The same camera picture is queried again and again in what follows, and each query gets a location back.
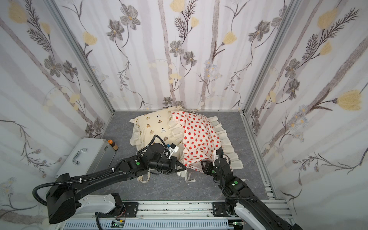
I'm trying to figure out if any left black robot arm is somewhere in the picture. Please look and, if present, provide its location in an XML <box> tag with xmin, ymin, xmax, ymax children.
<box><xmin>32</xmin><ymin>135</ymin><xmax>186</xmax><ymax>224</ymax></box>

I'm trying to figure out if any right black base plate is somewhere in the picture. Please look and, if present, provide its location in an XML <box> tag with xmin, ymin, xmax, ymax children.
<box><xmin>211</xmin><ymin>201</ymin><xmax>230</xmax><ymax>217</ymax></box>

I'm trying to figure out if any aluminium mounting rail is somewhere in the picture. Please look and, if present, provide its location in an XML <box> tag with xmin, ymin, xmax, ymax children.
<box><xmin>57</xmin><ymin>200</ymin><xmax>294</xmax><ymax>230</ymax></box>

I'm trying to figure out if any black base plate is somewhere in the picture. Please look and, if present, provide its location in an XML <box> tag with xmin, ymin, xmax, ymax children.
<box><xmin>211</xmin><ymin>201</ymin><xmax>230</xmax><ymax>217</ymax></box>
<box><xmin>98</xmin><ymin>202</ymin><xmax>139</xmax><ymax>218</ymax></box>

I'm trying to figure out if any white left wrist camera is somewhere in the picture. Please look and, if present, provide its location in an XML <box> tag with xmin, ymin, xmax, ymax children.
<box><xmin>167</xmin><ymin>143</ymin><xmax>179</xmax><ymax>159</ymax></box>

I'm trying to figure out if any silver metal case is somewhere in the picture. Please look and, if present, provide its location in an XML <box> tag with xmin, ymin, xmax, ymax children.
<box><xmin>55</xmin><ymin>138</ymin><xmax>116</xmax><ymax>178</ymax></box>

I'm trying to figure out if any cream bear print pillow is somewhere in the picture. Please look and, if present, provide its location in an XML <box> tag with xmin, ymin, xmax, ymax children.
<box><xmin>130</xmin><ymin>106</ymin><xmax>184</xmax><ymax>161</ymax></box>

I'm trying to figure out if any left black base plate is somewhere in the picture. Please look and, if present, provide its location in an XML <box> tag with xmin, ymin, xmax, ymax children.
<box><xmin>98</xmin><ymin>202</ymin><xmax>139</xmax><ymax>218</ymax></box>

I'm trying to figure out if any small green circuit board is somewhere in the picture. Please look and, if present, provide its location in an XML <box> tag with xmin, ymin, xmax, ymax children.
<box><xmin>110</xmin><ymin>220</ymin><xmax>125</xmax><ymax>228</ymax></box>

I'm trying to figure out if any orange capped small bottle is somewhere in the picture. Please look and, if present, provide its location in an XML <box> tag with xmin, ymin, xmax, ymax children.
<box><xmin>107</xmin><ymin>140</ymin><xmax>118</xmax><ymax>151</ymax></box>

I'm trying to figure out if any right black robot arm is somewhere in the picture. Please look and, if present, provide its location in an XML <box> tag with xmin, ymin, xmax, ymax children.
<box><xmin>201</xmin><ymin>148</ymin><xmax>301</xmax><ymax>230</ymax></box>

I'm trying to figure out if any red strawberry print pillow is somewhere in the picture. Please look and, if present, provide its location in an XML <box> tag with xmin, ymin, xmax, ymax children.
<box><xmin>168</xmin><ymin>111</ymin><xmax>243</xmax><ymax>172</ymax></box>

